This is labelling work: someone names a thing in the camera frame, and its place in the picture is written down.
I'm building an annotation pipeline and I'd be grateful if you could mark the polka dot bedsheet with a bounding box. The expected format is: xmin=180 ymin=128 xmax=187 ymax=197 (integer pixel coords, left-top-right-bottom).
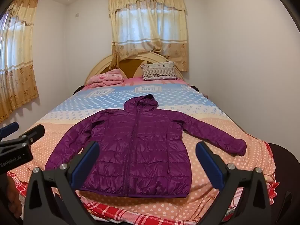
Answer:
xmin=7 ymin=78 xmax=280 ymax=224

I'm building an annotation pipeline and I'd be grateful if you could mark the wide beige floral curtain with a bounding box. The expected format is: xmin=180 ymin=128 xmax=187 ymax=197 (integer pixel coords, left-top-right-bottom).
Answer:
xmin=108 ymin=0 xmax=189 ymax=72

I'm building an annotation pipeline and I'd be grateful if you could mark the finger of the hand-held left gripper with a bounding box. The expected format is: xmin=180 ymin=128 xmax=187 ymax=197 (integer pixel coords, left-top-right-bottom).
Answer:
xmin=0 ymin=121 xmax=20 ymax=141
xmin=20 ymin=124 xmax=46 ymax=146

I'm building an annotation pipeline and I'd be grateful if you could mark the person's left hand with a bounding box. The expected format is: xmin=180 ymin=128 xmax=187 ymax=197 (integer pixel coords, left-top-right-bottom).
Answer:
xmin=5 ymin=175 xmax=23 ymax=219

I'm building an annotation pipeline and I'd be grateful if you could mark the pink folded quilt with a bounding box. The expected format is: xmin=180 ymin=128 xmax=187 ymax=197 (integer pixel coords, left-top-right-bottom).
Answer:
xmin=85 ymin=69 xmax=125 ymax=90

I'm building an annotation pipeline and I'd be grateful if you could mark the red plaid blanket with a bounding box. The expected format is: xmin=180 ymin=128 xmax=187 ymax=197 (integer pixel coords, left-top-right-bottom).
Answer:
xmin=7 ymin=141 xmax=280 ymax=224

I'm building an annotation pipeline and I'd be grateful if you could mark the dark chair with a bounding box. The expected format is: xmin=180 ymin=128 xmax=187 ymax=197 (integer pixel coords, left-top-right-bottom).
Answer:
xmin=267 ymin=142 xmax=300 ymax=225

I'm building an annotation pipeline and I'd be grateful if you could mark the narrow beige floral curtain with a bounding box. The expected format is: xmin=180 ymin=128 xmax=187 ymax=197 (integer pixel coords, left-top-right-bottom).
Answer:
xmin=0 ymin=0 xmax=40 ymax=123

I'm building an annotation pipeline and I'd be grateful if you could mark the purple hooded puffer jacket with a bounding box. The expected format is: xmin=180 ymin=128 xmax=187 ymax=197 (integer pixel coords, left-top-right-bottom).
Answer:
xmin=44 ymin=94 xmax=247 ymax=198

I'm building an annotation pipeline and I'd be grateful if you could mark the striped patterned pillow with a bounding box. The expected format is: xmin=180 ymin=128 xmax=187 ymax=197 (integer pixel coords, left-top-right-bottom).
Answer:
xmin=140 ymin=61 xmax=179 ymax=81

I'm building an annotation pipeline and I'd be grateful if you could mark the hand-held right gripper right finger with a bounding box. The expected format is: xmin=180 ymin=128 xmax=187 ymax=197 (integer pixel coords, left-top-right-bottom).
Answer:
xmin=196 ymin=141 xmax=276 ymax=225

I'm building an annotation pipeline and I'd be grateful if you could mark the cream wooden headboard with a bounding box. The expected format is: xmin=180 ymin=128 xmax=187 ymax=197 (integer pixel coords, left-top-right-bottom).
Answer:
xmin=84 ymin=51 xmax=185 ymax=86

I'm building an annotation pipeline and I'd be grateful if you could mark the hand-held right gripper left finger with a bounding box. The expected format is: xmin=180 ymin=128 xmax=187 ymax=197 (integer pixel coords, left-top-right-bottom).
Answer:
xmin=23 ymin=142 xmax=100 ymax=225

